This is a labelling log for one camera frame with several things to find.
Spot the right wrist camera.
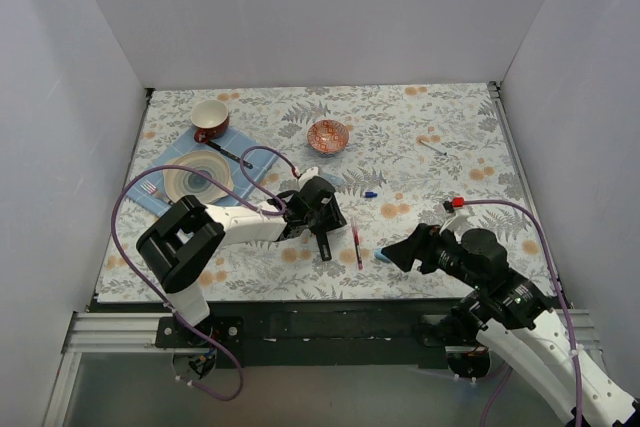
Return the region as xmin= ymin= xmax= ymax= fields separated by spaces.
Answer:
xmin=440 ymin=197 xmax=471 ymax=232

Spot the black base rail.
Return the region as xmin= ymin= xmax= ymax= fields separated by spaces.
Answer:
xmin=149 ymin=299 xmax=494 ymax=378

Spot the pink pen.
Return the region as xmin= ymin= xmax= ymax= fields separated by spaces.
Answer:
xmin=350 ymin=219 xmax=363 ymax=271

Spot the orange patterned bowl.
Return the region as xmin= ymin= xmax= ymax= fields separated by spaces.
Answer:
xmin=307 ymin=119 xmax=350 ymax=155

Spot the floral tablecloth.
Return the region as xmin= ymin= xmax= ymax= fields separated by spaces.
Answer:
xmin=97 ymin=84 xmax=554 ymax=318

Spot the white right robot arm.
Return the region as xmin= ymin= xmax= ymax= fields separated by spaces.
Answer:
xmin=382 ymin=224 xmax=639 ymax=426

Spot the silver fork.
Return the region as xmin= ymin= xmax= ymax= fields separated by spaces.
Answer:
xmin=140 ymin=180 xmax=174 ymax=205

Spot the black handled knife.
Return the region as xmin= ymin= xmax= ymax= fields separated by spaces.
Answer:
xmin=205 ymin=140 xmax=254 ymax=169

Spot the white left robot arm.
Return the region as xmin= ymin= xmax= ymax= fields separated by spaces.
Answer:
xmin=136 ymin=175 xmax=347 ymax=347

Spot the red brown ceramic mug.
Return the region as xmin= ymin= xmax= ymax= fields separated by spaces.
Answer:
xmin=190 ymin=100 xmax=230 ymax=143

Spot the light blue pen cap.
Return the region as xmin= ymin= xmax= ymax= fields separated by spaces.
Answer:
xmin=374 ymin=249 xmax=393 ymax=264

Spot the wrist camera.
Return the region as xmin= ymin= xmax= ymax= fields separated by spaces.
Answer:
xmin=297 ymin=166 xmax=322 ymax=188
xmin=440 ymin=197 xmax=471 ymax=232

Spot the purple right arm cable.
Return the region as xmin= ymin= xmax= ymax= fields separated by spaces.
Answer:
xmin=462 ymin=198 xmax=585 ymax=427

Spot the blue checked cloth napkin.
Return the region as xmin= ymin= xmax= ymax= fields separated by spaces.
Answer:
xmin=127 ymin=127 xmax=277 ymax=216

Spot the black orange marker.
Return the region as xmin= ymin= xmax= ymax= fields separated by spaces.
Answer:
xmin=316 ymin=232 xmax=332 ymax=262

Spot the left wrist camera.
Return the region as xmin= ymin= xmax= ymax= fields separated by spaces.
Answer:
xmin=297 ymin=166 xmax=322 ymax=188

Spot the light blue marker pen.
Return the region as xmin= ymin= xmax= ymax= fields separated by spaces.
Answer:
xmin=320 ymin=172 xmax=344 ymax=188

